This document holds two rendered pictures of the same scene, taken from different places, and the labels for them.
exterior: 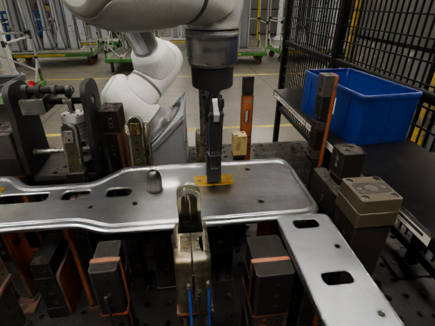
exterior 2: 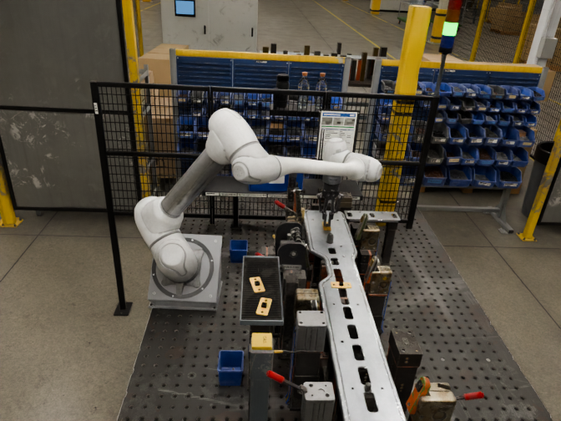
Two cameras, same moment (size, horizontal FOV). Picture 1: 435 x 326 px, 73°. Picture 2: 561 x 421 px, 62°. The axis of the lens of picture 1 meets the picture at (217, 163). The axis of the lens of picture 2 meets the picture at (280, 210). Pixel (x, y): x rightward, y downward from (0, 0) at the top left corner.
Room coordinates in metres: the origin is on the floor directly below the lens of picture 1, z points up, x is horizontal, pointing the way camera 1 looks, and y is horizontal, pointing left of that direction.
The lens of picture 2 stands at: (0.67, 2.06, 2.16)
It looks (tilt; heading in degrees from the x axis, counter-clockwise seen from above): 28 degrees down; 273
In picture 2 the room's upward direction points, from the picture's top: 3 degrees clockwise
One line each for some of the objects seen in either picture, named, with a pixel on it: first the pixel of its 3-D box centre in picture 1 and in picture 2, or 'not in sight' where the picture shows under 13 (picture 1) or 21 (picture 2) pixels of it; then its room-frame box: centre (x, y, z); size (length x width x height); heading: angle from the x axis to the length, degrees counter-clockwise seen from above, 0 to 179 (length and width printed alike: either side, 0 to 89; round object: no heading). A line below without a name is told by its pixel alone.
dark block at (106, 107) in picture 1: (123, 176); not in sight; (0.72, 0.27, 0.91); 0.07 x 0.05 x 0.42; 7
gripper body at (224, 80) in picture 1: (212, 90); (331, 190); (0.54, 0.01, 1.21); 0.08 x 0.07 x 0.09; 7
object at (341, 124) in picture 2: not in sight; (336, 135); (0.50, -0.55, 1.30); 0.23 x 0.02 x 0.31; 7
